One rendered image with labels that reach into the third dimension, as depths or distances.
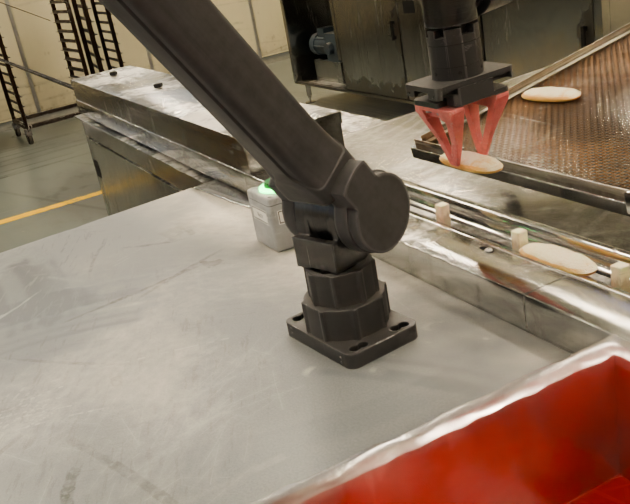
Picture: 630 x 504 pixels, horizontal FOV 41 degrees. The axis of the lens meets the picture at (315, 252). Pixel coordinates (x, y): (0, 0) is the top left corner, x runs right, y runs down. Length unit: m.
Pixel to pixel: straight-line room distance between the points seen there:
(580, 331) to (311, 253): 0.26
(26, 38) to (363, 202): 7.17
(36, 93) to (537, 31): 5.05
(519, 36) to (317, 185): 3.34
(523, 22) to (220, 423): 3.40
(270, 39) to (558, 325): 7.85
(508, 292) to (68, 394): 0.44
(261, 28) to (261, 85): 7.79
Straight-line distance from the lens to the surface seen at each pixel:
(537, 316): 0.79
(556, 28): 3.86
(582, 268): 0.85
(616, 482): 0.63
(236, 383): 0.81
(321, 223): 0.79
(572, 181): 0.98
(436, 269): 0.90
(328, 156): 0.75
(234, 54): 0.68
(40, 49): 7.87
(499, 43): 4.16
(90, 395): 0.86
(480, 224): 1.00
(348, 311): 0.79
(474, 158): 0.95
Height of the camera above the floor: 1.21
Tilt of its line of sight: 21 degrees down
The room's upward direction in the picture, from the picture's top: 11 degrees counter-clockwise
